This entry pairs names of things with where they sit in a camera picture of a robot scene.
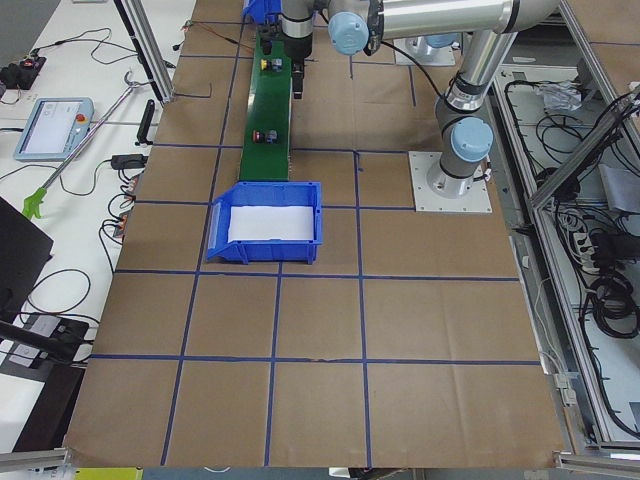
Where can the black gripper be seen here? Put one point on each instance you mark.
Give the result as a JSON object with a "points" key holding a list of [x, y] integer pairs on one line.
{"points": [[298, 46]]}

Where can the yellow push button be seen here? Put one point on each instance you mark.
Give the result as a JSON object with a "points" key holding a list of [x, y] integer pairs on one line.
{"points": [[274, 65]]}

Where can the red push button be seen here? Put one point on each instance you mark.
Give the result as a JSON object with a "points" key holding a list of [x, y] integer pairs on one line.
{"points": [[265, 137]]}

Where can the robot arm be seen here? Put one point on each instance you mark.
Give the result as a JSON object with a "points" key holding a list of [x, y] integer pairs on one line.
{"points": [[390, 76]]}

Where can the blue bin, right side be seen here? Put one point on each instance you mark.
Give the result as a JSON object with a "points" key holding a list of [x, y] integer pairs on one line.
{"points": [[261, 11]]}

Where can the blue bin, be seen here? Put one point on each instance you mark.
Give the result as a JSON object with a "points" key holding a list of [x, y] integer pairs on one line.
{"points": [[278, 194], [261, 11]]}

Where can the green conveyor belt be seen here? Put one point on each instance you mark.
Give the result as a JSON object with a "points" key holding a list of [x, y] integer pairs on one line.
{"points": [[269, 108]]}

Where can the white foam pad, left bin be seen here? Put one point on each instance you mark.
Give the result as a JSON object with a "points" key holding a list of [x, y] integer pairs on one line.
{"points": [[265, 223]]}

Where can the blue bin, left side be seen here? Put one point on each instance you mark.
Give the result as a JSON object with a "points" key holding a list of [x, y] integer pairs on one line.
{"points": [[278, 194]]}

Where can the black handheld device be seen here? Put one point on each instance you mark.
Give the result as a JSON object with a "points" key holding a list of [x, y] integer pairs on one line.
{"points": [[142, 136]]}

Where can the black power adapter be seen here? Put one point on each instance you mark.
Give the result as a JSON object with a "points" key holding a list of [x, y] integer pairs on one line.
{"points": [[128, 161]]}

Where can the teach pendant tablet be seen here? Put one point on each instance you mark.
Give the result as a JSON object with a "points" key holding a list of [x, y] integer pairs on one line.
{"points": [[55, 127]]}

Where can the black wrist camera, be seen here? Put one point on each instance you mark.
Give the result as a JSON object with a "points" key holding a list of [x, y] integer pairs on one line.
{"points": [[268, 32]]}

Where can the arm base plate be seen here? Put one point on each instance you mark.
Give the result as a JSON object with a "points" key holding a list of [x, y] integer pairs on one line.
{"points": [[435, 192], [431, 50]]}

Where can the aluminium frame post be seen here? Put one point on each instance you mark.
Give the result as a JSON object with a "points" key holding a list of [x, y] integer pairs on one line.
{"points": [[137, 25]]}

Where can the green handled reacher grabber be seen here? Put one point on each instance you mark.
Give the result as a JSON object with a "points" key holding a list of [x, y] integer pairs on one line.
{"points": [[31, 204]]}

